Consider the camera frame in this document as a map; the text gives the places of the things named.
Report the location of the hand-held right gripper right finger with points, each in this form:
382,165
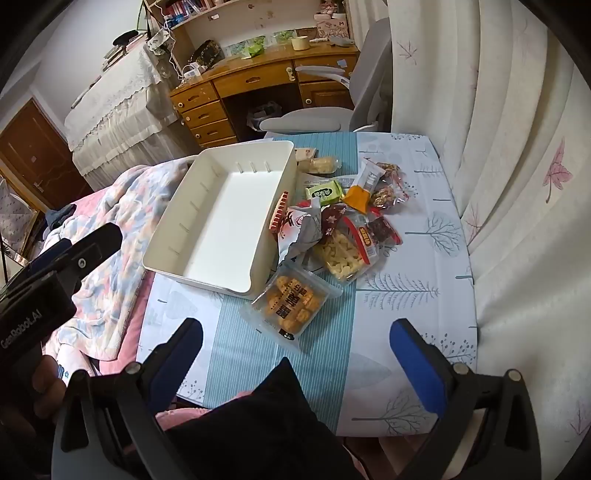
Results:
415,364

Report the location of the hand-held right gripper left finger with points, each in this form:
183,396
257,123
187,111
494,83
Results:
168,369

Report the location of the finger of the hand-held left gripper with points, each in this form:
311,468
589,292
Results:
92,249
48,258

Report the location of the clear bag of pale puffs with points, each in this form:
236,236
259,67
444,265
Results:
341,254

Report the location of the dark dried fruit packet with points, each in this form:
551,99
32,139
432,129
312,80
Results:
383,230

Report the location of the orange biscuit packet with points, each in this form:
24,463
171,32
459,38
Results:
291,304

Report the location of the white plastic bin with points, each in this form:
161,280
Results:
231,207

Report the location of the dark red star packet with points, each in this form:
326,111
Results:
334,213

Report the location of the white red snack bag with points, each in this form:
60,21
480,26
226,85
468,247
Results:
300,230

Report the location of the red striped white packet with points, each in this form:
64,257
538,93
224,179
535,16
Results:
278,214

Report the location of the orange and white bar wrapper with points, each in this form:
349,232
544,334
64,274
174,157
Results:
364,182

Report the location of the green snack packet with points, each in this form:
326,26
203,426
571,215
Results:
323,191

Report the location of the pale cookie packet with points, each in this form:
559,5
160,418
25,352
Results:
323,165

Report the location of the beige paper packet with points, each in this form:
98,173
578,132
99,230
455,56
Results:
304,154

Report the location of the person's left hand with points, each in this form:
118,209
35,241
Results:
44,383

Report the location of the floral blanket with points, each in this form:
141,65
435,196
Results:
120,258

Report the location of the dark blue garment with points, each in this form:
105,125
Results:
60,216

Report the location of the patterned storage bag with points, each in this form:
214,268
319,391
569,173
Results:
14,221

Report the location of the pink bed sheet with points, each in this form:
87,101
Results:
136,318

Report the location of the tree print tablecloth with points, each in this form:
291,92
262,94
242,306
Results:
415,286

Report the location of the brown wooden door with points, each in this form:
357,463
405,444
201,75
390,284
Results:
32,152

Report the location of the white lace cover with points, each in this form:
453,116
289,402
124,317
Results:
120,110

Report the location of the cream leaf print curtain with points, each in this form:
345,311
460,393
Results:
508,184

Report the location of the white charger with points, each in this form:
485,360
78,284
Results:
191,72

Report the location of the black flat item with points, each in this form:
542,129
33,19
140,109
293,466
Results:
127,38

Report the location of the grey plastic trash bag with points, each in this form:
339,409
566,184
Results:
265,116

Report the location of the dark floral bag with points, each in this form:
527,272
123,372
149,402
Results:
205,53

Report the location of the wooden desk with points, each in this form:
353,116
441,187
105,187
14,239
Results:
258,76

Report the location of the green packet on desk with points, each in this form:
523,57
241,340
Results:
254,47

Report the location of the row of books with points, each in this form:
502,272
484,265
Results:
184,7

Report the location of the grey office chair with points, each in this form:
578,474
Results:
369,78

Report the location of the cream cup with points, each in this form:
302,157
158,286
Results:
300,42

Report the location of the pink patterned box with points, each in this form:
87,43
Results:
330,23

